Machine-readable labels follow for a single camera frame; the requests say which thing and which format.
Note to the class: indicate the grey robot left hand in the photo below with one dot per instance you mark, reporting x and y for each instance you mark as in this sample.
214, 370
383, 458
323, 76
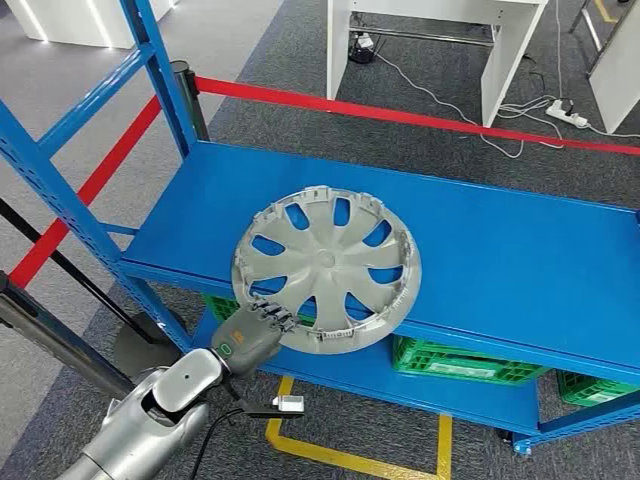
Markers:
244, 341

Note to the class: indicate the grey plastic wheel hubcap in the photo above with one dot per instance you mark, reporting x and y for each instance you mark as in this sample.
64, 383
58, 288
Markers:
324, 258

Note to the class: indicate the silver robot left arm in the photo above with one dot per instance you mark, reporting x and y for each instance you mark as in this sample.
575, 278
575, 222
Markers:
140, 424

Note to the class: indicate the blue metal shelf rack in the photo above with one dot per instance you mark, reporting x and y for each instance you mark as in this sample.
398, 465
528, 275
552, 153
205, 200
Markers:
500, 245

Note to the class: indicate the red barrier belt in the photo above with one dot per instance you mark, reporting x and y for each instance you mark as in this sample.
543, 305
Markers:
400, 116
100, 179

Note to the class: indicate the black router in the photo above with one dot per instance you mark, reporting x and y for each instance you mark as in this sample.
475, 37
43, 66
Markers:
361, 48

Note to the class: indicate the white lit counter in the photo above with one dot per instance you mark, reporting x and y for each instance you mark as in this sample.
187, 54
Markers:
60, 20

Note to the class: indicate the white desk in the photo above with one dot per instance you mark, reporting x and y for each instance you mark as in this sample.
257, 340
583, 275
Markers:
505, 60

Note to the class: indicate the white power strip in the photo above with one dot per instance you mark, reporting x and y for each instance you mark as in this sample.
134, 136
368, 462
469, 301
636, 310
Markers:
560, 112

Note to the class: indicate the black wrist camera mount bracket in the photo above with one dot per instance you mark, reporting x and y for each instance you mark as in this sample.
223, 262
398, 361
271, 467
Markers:
255, 411

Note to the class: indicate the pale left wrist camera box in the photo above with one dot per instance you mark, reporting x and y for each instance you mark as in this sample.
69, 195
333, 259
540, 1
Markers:
290, 403

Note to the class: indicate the white panel with metal frame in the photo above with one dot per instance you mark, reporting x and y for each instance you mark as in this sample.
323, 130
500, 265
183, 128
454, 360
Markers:
620, 79

